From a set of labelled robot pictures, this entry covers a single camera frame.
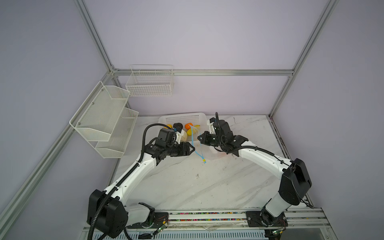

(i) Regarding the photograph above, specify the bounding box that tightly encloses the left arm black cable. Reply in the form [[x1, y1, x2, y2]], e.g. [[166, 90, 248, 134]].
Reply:
[[86, 123, 170, 240]]

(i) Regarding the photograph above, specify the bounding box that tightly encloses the lower white mesh shelf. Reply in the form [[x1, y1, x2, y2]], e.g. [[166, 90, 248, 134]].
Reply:
[[96, 108, 139, 159]]

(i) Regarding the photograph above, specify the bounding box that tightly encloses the white wire wall basket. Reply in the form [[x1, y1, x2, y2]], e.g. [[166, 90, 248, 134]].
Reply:
[[126, 65, 174, 97]]

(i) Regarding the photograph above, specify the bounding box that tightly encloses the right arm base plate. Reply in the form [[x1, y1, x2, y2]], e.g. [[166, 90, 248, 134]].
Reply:
[[246, 211, 288, 228]]

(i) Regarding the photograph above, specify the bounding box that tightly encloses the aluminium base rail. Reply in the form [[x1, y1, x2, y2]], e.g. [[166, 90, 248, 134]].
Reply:
[[116, 207, 337, 240]]

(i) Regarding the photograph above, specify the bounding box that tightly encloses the white plastic perforated basket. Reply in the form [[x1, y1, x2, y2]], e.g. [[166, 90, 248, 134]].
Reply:
[[158, 113, 209, 142]]

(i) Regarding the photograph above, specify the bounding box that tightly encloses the upper white mesh shelf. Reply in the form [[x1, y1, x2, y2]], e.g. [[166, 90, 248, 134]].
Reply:
[[69, 82, 130, 142]]

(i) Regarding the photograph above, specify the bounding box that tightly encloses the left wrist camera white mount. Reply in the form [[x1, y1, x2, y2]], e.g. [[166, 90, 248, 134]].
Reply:
[[175, 130, 184, 144]]

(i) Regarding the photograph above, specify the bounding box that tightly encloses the black round food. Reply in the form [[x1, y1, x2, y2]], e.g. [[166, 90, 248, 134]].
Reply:
[[173, 123, 184, 130]]

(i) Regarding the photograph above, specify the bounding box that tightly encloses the small orange tangerine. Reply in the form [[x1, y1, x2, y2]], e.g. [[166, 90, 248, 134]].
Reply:
[[185, 123, 193, 130]]

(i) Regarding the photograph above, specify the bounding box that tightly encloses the clear zip top bag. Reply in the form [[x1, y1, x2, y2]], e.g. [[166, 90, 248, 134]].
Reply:
[[188, 124, 232, 164]]

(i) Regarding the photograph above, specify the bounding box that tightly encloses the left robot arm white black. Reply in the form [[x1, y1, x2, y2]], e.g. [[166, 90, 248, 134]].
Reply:
[[87, 124, 195, 240]]

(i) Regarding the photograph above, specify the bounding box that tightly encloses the white mesh shelf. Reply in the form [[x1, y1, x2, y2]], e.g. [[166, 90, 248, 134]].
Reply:
[[69, 82, 130, 142], [96, 108, 139, 159]]

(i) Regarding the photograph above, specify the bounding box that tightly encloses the cream white garlic bulb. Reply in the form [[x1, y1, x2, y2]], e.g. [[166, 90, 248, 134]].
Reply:
[[181, 131, 188, 142]]

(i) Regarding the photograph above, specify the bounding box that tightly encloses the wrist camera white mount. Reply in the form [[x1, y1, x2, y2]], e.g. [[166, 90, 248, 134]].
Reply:
[[175, 130, 184, 144], [207, 118, 216, 135]]

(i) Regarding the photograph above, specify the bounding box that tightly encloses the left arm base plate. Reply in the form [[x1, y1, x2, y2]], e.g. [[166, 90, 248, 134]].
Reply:
[[127, 212, 169, 229]]

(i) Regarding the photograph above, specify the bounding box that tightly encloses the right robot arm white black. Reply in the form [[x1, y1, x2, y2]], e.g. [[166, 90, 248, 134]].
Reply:
[[197, 114, 312, 225]]

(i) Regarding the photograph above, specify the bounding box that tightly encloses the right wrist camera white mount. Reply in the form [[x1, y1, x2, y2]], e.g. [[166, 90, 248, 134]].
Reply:
[[207, 118, 216, 135]]

